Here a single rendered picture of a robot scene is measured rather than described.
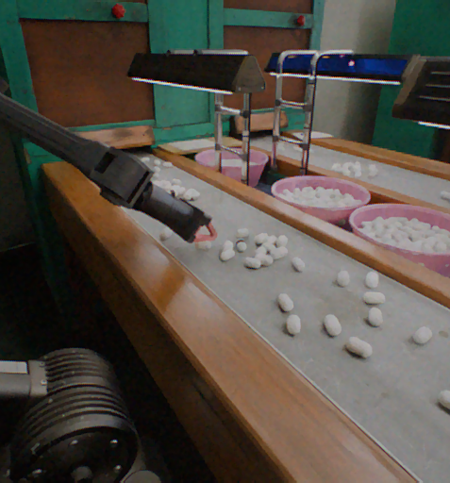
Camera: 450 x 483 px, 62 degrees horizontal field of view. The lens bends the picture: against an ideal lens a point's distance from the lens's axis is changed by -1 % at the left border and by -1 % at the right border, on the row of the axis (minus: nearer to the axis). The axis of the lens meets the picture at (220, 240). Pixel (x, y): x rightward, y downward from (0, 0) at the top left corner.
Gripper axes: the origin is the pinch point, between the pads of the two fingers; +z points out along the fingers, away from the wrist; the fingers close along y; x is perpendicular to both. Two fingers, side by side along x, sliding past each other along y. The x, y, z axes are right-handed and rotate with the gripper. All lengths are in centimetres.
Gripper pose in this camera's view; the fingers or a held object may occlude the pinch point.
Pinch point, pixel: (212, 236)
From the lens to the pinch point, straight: 81.4
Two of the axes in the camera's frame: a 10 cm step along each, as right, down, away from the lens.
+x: -5.4, 8.4, 0.4
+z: 6.4, 3.8, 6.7
